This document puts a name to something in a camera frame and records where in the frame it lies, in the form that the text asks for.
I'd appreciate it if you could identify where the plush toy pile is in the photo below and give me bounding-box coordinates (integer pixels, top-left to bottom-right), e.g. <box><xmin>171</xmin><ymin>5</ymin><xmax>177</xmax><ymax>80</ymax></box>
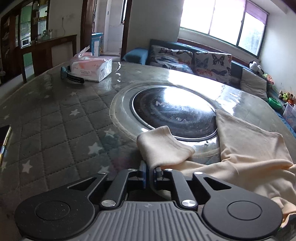
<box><xmin>278</xmin><ymin>90</ymin><xmax>296</xmax><ymax>106</ymax></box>

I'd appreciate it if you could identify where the round black induction cooktop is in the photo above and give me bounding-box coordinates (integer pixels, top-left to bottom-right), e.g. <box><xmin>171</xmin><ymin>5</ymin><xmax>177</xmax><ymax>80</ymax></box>
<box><xmin>130</xmin><ymin>85</ymin><xmax>217</xmax><ymax>142</ymax></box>

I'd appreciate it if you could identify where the right butterfly cushion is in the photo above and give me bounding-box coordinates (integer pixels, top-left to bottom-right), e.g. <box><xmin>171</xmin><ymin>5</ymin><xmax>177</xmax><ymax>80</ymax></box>
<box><xmin>193</xmin><ymin>52</ymin><xmax>232</xmax><ymax>84</ymax></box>

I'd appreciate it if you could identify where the butterfly cushion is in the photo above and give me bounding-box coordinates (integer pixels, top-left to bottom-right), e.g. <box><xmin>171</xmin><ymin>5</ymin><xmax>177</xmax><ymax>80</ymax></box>
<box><xmin>193</xmin><ymin>52</ymin><xmax>232</xmax><ymax>84</ymax></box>
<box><xmin>149</xmin><ymin>45</ymin><xmax>193</xmax><ymax>74</ymax></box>

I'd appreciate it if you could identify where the cream beige garment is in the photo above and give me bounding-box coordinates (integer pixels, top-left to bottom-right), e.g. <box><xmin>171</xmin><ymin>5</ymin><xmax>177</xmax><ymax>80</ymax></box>
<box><xmin>137</xmin><ymin>110</ymin><xmax>295</xmax><ymax>227</ymax></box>

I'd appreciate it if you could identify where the left butterfly cushion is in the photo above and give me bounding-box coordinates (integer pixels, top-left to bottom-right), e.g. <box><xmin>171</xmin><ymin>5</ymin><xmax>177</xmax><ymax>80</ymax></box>
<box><xmin>149</xmin><ymin>45</ymin><xmax>193</xmax><ymax>74</ymax></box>

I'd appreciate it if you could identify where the panda plush toy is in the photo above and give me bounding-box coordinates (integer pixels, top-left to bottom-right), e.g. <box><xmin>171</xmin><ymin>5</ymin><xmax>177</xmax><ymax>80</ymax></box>
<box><xmin>249</xmin><ymin>61</ymin><xmax>264</xmax><ymax>75</ymax></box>

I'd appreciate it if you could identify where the clear plastic storage box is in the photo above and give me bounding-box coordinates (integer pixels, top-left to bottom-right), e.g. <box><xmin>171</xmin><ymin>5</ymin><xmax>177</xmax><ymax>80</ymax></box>
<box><xmin>283</xmin><ymin>103</ymin><xmax>296</xmax><ymax>132</ymax></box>

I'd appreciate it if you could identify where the grey quilted star tablecloth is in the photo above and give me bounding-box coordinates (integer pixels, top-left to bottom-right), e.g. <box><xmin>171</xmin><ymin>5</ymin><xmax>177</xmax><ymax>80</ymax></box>
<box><xmin>1</xmin><ymin>63</ymin><xmax>295</xmax><ymax>240</ymax></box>

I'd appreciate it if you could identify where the grey plain cushion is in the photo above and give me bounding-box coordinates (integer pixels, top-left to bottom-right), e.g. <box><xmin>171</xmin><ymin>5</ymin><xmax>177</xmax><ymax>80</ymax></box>
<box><xmin>240</xmin><ymin>68</ymin><xmax>267</xmax><ymax>101</ymax></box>

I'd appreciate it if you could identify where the pink tissue pack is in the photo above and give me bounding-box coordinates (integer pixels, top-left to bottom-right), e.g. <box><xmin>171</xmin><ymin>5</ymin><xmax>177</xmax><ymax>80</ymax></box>
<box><xmin>70</xmin><ymin>46</ymin><xmax>112</xmax><ymax>82</ymax></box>

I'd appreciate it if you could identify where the blue white cardboard box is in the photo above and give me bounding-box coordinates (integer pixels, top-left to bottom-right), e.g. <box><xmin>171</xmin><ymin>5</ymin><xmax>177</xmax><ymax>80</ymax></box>
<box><xmin>91</xmin><ymin>33</ymin><xmax>103</xmax><ymax>57</ymax></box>

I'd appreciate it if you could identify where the blue corner sofa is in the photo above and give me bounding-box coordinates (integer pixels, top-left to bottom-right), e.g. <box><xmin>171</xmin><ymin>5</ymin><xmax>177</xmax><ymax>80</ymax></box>
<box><xmin>122</xmin><ymin>39</ymin><xmax>295</xmax><ymax>134</ymax></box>

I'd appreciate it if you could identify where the dark wooden display cabinet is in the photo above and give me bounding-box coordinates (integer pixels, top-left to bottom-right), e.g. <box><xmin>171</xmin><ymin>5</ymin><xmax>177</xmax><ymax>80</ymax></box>
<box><xmin>1</xmin><ymin>1</ymin><xmax>50</xmax><ymax>84</ymax></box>

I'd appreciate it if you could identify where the window with green frame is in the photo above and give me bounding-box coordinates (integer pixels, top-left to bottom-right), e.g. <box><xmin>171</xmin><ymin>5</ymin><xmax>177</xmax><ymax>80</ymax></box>
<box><xmin>181</xmin><ymin>0</ymin><xmax>268</xmax><ymax>56</ymax></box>

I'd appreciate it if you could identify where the green bowl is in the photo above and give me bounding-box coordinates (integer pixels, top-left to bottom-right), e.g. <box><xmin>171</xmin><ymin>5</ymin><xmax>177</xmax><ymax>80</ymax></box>
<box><xmin>268</xmin><ymin>97</ymin><xmax>282</xmax><ymax>110</ymax></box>

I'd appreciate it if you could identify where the black teal smartwatch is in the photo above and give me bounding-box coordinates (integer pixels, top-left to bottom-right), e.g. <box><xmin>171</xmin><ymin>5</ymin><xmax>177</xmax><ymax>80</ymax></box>
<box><xmin>60</xmin><ymin>66</ymin><xmax>85</xmax><ymax>84</ymax></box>

